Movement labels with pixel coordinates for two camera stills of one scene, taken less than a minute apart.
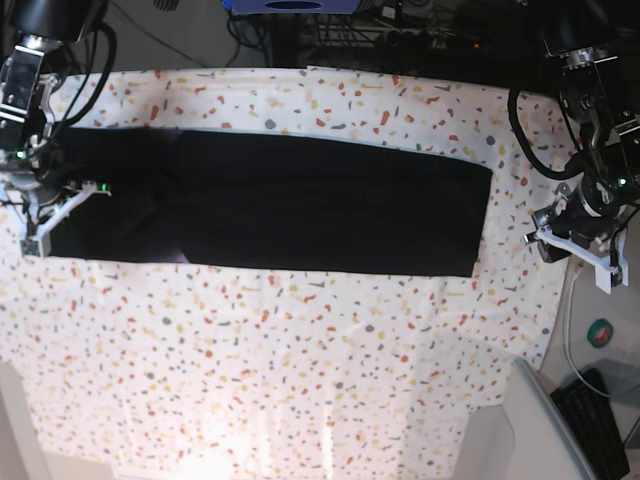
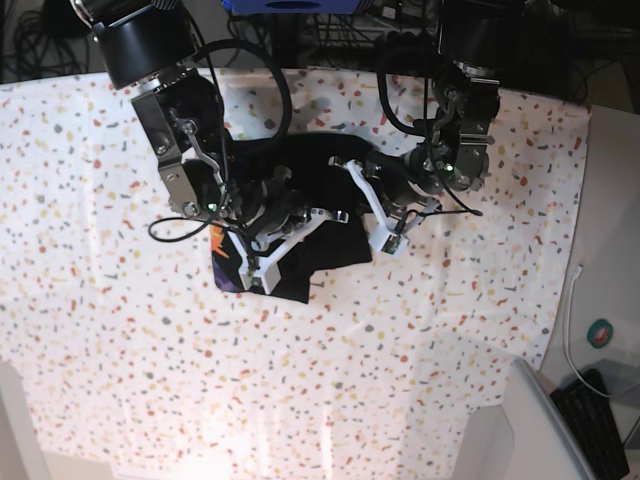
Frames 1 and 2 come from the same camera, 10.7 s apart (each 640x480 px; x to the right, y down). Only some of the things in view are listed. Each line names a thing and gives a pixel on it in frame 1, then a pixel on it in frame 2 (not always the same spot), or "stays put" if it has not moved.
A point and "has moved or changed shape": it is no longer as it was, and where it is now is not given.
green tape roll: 600,333 stays put
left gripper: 47,183 → 268,207
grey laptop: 545,445 stays put
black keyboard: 588,417 stays put
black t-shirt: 190,198 has moved or changed shape
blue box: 275,7 stays put
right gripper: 579,214 → 405,181
